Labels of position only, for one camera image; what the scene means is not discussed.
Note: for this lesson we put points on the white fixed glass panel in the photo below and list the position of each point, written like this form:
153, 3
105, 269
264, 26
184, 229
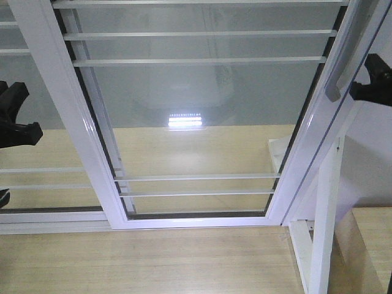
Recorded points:
63, 182

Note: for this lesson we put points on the white triangular support bracket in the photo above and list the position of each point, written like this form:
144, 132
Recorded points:
313, 241

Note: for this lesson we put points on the light wooden block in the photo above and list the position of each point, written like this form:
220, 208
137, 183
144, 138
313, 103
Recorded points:
364, 240

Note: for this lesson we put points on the white side panel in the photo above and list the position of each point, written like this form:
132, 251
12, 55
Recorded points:
365, 178

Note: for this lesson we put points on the wooden base platform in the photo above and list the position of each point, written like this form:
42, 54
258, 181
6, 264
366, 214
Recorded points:
195, 260

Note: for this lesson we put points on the grey metal door handle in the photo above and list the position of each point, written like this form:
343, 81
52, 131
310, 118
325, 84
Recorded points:
354, 39

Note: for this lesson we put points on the white framed transparent sliding door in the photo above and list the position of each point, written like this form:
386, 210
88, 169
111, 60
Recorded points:
189, 65

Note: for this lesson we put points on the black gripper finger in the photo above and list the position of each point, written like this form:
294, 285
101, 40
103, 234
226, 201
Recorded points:
12, 133
378, 91

